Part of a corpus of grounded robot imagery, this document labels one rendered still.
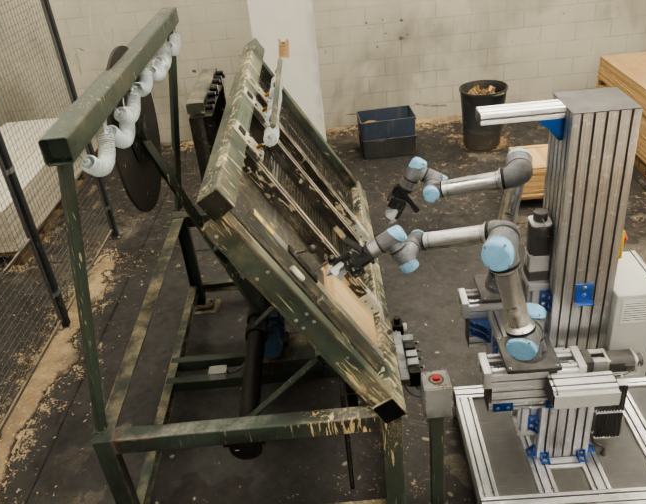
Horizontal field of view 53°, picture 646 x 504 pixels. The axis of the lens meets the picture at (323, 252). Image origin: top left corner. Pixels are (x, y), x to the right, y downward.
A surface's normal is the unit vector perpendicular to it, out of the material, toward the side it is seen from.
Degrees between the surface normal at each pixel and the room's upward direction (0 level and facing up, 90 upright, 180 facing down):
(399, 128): 90
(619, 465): 0
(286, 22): 90
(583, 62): 90
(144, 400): 0
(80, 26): 90
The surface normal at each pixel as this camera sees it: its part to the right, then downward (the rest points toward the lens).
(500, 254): -0.46, 0.39
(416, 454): -0.10, -0.85
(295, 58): 0.00, 0.52
